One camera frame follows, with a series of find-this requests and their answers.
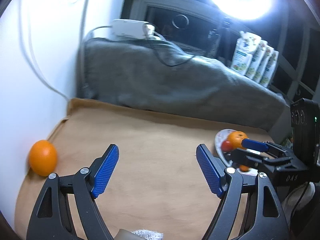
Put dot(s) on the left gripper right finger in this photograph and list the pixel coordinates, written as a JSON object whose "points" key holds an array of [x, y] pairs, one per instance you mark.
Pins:
{"points": [[264, 217]]}

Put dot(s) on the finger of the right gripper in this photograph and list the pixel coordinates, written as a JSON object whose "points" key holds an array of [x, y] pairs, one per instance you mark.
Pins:
{"points": [[270, 148], [253, 160]]}

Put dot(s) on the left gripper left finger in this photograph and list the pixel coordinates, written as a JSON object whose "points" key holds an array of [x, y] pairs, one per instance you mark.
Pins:
{"points": [[51, 217]]}

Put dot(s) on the small orange mandarin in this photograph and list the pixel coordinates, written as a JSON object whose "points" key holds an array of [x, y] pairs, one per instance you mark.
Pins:
{"points": [[244, 168]]}

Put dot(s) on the small red tomato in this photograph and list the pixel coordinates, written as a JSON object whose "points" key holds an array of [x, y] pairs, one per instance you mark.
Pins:
{"points": [[226, 146]]}

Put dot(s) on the gloved left hand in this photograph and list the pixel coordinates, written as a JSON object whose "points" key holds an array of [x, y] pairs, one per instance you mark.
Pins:
{"points": [[141, 234]]}

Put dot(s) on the large orange on plate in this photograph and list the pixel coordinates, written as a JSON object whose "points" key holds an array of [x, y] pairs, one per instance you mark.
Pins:
{"points": [[236, 138]]}

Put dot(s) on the white floral plate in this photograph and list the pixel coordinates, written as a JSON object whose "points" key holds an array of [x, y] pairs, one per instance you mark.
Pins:
{"points": [[220, 144]]}

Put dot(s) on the beige blanket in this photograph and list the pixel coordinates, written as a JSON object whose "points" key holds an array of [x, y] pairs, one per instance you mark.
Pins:
{"points": [[157, 183]]}

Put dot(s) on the black tripod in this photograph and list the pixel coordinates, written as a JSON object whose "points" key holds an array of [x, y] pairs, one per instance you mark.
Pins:
{"points": [[221, 35]]}

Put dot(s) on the grey blanket cushion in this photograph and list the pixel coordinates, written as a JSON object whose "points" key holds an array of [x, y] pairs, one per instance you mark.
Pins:
{"points": [[158, 76]]}

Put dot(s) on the white power strip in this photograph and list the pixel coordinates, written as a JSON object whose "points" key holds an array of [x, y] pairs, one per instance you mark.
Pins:
{"points": [[132, 28]]}

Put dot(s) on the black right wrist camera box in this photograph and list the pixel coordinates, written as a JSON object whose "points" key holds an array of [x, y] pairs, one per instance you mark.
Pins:
{"points": [[305, 124]]}

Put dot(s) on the orange by the wall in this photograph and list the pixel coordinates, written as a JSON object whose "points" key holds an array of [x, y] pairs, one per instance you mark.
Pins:
{"points": [[43, 158]]}

